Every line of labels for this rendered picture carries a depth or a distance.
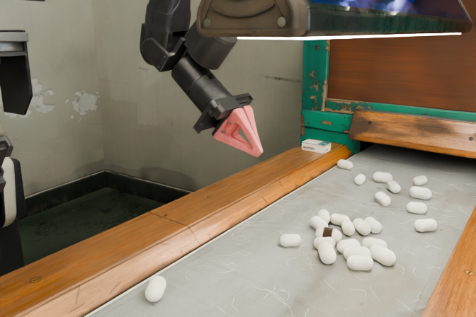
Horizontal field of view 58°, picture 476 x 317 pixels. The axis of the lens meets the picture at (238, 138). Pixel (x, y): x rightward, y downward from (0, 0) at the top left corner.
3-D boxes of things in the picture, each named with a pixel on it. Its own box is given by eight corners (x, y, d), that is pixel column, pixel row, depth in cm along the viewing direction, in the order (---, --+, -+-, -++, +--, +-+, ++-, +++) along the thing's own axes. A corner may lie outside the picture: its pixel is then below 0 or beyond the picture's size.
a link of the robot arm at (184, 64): (185, 73, 77) (162, 76, 73) (203, 44, 74) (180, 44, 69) (207, 100, 75) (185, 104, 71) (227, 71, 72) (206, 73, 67)
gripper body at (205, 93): (256, 100, 72) (229, 69, 74) (218, 108, 64) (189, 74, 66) (236, 125, 75) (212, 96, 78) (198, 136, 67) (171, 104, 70)
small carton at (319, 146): (301, 149, 103) (301, 141, 102) (308, 146, 105) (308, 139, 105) (324, 153, 99) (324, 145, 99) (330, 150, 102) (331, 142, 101)
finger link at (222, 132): (287, 134, 69) (251, 94, 72) (263, 143, 64) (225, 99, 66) (264, 160, 73) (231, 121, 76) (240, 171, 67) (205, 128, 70)
